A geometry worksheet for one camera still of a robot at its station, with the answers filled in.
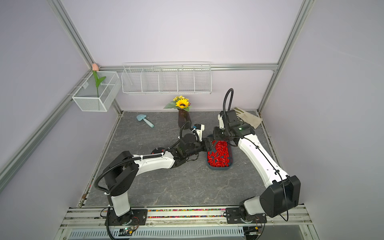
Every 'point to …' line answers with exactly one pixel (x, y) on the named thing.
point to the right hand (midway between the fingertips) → (215, 132)
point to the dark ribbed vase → (184, 116)
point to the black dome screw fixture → (158, 150)
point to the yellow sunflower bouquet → (179, 102)
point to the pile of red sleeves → (219, 157)
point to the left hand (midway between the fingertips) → (218, 141)
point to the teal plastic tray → (231, 158)
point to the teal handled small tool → (141, 117)
